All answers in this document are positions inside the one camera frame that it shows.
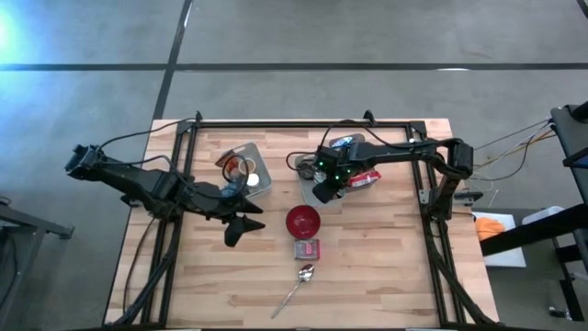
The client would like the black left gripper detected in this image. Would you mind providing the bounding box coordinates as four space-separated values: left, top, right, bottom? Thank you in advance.
189 180 268 249

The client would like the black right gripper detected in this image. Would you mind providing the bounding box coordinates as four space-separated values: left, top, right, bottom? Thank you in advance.
311 143 365 206

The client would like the red snack packet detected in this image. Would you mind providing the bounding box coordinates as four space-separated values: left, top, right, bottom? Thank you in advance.
350 169 383 188

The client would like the yellow and blue snack packet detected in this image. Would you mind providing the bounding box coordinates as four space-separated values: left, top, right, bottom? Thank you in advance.
329 135 356 150

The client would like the orange snack packet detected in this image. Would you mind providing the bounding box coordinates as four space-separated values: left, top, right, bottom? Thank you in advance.
214 149 238 171

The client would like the long silver spoon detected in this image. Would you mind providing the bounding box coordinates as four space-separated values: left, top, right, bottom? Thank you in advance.
270 263 316 320

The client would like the dark grey plastic bin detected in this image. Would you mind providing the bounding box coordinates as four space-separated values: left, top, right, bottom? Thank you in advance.
327 132 376 193

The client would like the red and black bowl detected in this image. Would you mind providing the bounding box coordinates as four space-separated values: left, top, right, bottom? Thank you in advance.
285 204 322 241

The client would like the small black clamp device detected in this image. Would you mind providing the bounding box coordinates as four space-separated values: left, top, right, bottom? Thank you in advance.
451 188 485 207

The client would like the orange cloth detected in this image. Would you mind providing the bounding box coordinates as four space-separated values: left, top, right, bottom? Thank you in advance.
474 216 507 242

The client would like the white sheet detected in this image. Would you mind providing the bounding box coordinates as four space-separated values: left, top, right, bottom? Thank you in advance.
472 211 527 269

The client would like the black metal stand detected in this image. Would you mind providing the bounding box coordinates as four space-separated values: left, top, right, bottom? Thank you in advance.
0 196 75 323

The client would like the white plastic container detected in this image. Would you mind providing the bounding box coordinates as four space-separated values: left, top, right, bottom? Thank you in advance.
520 204 567 227

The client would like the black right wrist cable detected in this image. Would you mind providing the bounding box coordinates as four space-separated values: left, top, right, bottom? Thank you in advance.
286 150 319 182

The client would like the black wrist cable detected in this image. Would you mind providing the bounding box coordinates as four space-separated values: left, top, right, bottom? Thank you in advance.
221 152 252 188
286 150 319 182

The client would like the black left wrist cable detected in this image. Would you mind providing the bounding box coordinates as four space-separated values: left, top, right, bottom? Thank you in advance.
221 152 252 188

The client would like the black robot arm with cables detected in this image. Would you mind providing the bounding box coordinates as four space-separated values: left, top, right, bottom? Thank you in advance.
320 119 417 149

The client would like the black aluminium rig frame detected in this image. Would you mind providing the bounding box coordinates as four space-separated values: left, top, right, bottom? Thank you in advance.
112 109 502 330

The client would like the long thin black cable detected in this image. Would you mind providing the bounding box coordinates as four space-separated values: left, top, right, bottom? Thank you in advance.
96 116 199 151

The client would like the thin grey cable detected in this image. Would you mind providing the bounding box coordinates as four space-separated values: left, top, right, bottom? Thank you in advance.
472 118 557 155

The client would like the thin yellow cable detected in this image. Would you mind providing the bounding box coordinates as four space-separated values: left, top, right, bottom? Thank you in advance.
472 131 555 175

